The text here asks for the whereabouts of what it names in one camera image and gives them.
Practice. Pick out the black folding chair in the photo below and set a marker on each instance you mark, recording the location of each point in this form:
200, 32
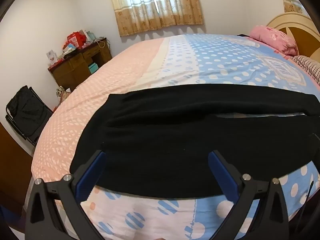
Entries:
27, 115

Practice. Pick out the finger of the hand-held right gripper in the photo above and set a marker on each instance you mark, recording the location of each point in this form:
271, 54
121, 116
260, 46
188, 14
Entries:
316, 147

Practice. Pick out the black pants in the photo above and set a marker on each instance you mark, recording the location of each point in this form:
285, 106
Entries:
175, 132

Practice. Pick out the teal box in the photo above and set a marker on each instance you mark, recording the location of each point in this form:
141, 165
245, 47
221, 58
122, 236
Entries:
93, 68

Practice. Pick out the cream wooden headboard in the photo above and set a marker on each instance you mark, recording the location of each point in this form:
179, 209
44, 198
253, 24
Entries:
287, 21

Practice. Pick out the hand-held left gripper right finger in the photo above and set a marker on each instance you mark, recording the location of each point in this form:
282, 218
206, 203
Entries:
221, 172

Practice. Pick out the brown wooden desk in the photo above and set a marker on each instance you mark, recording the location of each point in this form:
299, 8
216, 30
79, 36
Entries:
72, 67

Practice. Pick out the patterned bag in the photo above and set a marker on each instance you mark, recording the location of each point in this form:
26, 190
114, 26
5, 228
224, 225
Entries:
62, 93

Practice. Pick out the striped pillow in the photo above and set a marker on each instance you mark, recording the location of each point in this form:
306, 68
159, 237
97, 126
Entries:
310, 66

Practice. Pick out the white printed box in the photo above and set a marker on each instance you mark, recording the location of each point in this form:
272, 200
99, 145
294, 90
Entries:
52, 57

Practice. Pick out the red gift box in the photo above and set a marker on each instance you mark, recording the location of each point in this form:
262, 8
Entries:
76, 40

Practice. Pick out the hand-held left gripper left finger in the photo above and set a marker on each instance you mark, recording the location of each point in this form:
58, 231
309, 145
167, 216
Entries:
93, 170

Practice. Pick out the pink pillow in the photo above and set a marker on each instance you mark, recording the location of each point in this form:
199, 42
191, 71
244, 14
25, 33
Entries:
272, 38

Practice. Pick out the polka dot bed sheet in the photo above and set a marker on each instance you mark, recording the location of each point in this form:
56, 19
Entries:
212, 60

